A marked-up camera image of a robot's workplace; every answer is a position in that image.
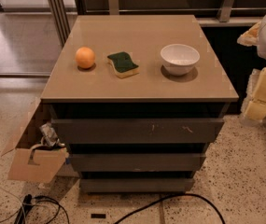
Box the crumpled silver wrapper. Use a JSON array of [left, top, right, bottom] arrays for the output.
[[39, 122, 65, 148]]

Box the white bowl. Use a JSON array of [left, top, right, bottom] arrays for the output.
[[161, 44, 200, 76]]

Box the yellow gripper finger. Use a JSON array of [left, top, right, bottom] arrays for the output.
[[237, 21, 260, 47], [241, 67, 266, 122]]

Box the orange fruit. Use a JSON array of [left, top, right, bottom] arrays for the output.
[[75, 47, 95, 69]]

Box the cardboard box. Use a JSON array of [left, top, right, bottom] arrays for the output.
[[2, 99, 68, 183]]

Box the green and yellow sponge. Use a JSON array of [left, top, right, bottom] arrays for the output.
[[107, 51, 139, 78]]

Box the black cable bundle left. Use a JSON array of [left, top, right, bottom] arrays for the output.
[[0, 193, 71, 224]]

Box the grey bottom drawer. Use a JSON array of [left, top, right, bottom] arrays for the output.
[[80, 178, 194, 193]]

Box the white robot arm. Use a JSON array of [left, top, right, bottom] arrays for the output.
[[237, 15, 266, 126]]

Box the grey top drawer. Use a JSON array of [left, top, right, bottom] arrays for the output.
[[52, 119, 224, 144]]

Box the grey middle drawer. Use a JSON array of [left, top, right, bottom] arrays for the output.
[[69, 153, 206, 172]]

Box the black floor outlet plate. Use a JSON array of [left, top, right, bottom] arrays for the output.
[[91, 214, 106, 219]]

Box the grey drawer cabinet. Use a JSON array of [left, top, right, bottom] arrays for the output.
[[41, 15, 238, 180]]

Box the grey drawer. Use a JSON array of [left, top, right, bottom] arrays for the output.
[[52, 119, 224, 144], [69, 153, 206, 172], [80, 178, 194, 193]]

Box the black floor cable right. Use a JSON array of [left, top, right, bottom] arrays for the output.
[[113, 193, 227, 224]]

